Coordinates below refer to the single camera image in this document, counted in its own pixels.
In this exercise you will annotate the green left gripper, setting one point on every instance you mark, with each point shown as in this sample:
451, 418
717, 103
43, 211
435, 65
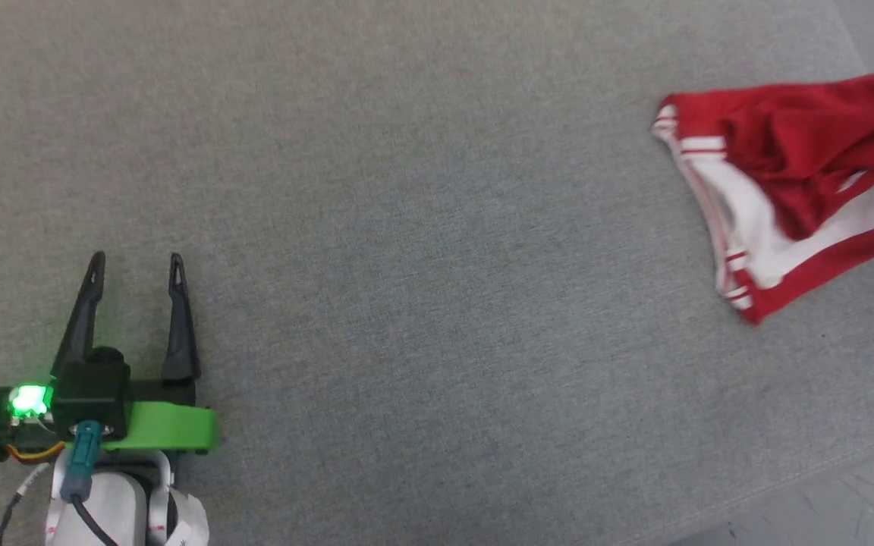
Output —
168, 428

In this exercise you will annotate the red and white garment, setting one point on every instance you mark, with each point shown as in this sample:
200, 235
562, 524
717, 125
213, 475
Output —
793, 182

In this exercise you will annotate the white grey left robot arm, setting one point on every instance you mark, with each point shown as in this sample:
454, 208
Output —
114, 508

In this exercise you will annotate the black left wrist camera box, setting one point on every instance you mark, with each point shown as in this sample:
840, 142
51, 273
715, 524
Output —
88, 390

